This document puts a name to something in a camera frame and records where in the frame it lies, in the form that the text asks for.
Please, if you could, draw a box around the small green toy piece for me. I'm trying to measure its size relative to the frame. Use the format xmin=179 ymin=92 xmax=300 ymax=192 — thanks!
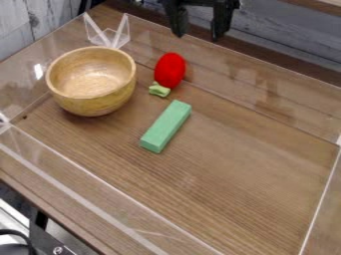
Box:
xmin=149 ymin=82 xmax=171 ymax=98

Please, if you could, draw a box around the red toy fruit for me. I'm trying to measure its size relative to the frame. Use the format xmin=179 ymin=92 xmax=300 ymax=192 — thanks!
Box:
xmin=155 ymin=53 xmax=185 ymax=89

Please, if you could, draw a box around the clear acrylic corner bracket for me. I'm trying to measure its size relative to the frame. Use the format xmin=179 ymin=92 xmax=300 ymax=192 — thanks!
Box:
xmin=82 ymin=13 xmax=131 ymax=49

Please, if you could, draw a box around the brown wooden bowl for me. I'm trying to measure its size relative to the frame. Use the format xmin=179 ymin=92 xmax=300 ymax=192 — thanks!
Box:
xmin=45 ymin=47 xmax=137 ymax=117

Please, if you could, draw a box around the black table leg bracket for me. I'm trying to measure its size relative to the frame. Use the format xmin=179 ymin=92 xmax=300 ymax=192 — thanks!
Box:
xmin=29 ymin=211 xmax=77 ymax=255

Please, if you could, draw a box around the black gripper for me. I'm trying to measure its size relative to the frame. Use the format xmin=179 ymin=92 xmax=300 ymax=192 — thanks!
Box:
xmin=160 ymin=0 xmax=240 ymax=41

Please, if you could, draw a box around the clear acrylic tray wall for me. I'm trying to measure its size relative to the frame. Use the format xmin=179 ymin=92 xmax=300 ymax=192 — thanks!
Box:
xmin=0 ymin=113 xmax=222 ymax=255

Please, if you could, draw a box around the black cable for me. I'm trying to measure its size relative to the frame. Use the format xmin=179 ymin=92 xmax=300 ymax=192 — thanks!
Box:
xmin=0 ymin=228 xmax=38 ymax=255

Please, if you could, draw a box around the green rectangular block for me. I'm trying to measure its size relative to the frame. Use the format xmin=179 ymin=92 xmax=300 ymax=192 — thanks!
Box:
xmin=140 ymin=100 xmax=191 ymax=153

